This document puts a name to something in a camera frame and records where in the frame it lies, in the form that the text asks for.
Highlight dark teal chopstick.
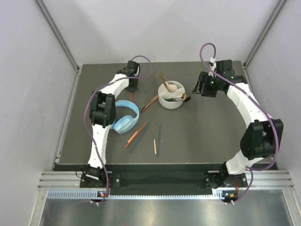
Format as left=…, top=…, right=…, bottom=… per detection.
left=156, top=124, right=162, bottom=158
left=129, top=123, right=150, bottom=153

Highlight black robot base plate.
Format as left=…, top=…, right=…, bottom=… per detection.
left=80, top=163, right=248, bottom=195

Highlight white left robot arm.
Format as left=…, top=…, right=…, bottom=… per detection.
left=85, top=61, right=140, bottom=188

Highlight copper utensil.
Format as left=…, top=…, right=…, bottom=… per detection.
left=141, top=94, right=158, bottom=113

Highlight light blue headphones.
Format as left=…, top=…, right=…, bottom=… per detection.
left=110, top=100, right=140, bottom=134

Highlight gold fork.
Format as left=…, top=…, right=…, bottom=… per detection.
left=158, top=72, right=171, bottom=93

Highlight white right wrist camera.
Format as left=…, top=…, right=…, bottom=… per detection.
left=209, top=57, right=216, bottom=65

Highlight silver copper chopstick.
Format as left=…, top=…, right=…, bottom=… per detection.
left=152, top=123, right=157, bottom=155

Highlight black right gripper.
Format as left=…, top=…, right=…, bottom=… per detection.
left=192, top=72, right=222, bottom=97

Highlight white divided round container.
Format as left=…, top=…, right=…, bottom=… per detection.
left=158, top=81, right=185, bottom=109

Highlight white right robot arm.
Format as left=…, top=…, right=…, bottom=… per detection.
left=192, top=58, right=284, bottom=188

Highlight gold spoon green handle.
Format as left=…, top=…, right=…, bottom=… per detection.
left=165, top=93, right=187, bottom=102

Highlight grey slotted cable duct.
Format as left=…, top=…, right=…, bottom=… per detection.
left=47, top=190, right=235, bottom=200

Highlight aluminium frame rail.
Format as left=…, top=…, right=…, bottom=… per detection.
left=32, top=0, right=82, bottom=73

